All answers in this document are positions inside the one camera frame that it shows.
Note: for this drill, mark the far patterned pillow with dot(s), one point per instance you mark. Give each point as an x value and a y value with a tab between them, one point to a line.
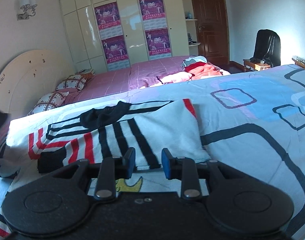
77	81

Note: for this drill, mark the corner wall shelves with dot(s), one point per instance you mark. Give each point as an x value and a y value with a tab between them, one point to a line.
191	26

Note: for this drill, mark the black chair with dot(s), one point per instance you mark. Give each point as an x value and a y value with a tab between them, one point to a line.
267	48

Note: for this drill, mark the beige round headboard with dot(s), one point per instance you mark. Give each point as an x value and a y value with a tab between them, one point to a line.
28	77

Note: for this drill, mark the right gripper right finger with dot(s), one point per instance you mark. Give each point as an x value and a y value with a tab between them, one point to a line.
236	201

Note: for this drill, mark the upper right purple poster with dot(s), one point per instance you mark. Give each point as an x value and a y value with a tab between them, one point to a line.
152	9

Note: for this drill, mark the brown wooden door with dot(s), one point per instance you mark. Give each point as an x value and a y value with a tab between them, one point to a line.
212	30

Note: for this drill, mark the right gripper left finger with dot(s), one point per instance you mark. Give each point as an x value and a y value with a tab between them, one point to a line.
58	201

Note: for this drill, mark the red and white clothes pile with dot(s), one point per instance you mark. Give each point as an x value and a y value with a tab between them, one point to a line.
194	68

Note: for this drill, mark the small wooden side table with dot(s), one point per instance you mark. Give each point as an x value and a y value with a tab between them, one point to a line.
253	67

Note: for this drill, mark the pink checked bed sheet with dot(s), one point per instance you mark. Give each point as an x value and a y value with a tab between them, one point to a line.
139	75

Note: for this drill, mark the patterned pillow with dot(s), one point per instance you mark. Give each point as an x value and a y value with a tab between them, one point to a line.
49	101
77	81

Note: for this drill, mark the cream glossy wardrobe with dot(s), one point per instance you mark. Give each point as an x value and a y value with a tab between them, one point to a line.
85	39

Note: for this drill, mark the striped knit cat sweater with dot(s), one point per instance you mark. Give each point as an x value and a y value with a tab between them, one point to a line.
96	134

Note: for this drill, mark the near patterned pillow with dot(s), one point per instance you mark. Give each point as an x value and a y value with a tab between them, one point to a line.
49	101

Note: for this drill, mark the lower left purple poster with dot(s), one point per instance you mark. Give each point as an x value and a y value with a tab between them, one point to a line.
115	49

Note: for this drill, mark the wall lamp sconce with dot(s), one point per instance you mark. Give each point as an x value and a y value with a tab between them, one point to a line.
28	8

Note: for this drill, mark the lower right purple poster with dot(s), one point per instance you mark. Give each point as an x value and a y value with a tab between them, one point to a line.
158	43

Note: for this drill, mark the upper left purple poster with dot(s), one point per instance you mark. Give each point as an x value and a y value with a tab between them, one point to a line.
107	16

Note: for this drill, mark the purple poster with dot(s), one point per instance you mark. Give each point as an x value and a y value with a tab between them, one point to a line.
107	16
115	49
152	9
158	43

